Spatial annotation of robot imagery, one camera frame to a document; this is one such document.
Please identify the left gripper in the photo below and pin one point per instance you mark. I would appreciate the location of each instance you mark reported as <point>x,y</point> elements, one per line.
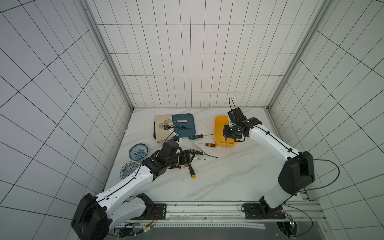
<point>185,157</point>

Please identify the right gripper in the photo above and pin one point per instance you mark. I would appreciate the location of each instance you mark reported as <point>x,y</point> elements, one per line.
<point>229,133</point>

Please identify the long black yellow screwdriver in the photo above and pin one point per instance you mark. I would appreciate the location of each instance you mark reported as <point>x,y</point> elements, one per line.
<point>192,172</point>

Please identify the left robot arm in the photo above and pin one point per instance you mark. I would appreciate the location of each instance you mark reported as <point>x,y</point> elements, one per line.
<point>97,215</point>

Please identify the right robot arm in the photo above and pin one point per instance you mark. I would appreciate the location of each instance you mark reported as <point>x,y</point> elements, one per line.
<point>297,168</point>

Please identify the black yellow dotted screwdriver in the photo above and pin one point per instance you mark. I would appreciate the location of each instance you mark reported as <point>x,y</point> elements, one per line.
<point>197,152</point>

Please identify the green black screwdriver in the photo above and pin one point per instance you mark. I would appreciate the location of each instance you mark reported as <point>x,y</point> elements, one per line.
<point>195,137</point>

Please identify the small orange screwdriver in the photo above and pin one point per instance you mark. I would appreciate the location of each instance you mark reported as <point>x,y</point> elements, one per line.
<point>207,145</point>

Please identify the teal placemat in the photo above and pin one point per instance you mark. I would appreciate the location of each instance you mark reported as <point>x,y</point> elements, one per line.
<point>183,133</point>

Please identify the beige cloth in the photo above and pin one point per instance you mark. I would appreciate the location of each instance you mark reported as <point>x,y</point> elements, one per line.
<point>161,134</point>

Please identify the blue patterned plate far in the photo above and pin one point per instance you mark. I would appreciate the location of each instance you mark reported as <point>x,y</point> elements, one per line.
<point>138,152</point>

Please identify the blue patterned plate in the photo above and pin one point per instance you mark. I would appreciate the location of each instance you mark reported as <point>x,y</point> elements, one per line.
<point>138,152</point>
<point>128,169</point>

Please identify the blue patterned plate near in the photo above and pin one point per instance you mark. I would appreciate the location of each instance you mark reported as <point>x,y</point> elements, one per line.
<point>128,169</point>

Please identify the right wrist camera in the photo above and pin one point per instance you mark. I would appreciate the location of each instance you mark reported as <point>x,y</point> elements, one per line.
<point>236,115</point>

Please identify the dark handled spoon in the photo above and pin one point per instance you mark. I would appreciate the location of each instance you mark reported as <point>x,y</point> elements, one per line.
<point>180,127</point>

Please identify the pink handled spoon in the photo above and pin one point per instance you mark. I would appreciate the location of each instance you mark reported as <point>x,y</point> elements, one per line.
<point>177,121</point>

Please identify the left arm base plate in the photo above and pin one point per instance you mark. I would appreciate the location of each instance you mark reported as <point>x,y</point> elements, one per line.
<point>155,211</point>

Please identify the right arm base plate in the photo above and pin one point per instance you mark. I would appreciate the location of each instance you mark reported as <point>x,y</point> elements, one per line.
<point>255,211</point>

